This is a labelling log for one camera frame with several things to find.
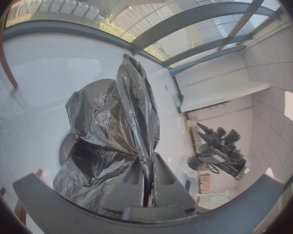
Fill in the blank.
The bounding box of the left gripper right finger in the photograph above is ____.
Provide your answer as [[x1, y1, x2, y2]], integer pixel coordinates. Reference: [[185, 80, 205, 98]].
[[152, 153, 196, 211]]

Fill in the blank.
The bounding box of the white trash bin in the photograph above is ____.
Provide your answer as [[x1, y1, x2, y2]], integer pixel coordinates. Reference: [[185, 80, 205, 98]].
[[59, 133, 76, 168]]

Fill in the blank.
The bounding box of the black plastic bag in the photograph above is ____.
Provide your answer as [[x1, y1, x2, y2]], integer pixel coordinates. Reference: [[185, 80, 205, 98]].
[[53, 53, 161, 211]]

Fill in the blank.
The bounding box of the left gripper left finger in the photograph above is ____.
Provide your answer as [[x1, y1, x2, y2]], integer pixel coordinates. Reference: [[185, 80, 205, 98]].
[[101, 155, 147, 215]]

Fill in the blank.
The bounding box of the window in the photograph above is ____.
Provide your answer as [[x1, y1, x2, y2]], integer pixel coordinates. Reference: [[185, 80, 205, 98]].
[[2, 0, 284, 69]]

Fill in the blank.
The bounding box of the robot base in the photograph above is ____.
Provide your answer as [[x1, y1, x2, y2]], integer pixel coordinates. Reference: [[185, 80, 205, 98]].
[[178, 155, 231, 204]]

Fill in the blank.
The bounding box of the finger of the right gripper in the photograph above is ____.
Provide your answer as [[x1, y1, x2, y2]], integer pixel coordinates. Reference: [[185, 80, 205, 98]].
[[198, 131, 211, 146], [197, 122, 213, 137]]

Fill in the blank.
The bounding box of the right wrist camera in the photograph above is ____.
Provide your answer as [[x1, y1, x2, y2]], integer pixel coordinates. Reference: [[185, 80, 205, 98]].
[[216, 128, 241, 144]]

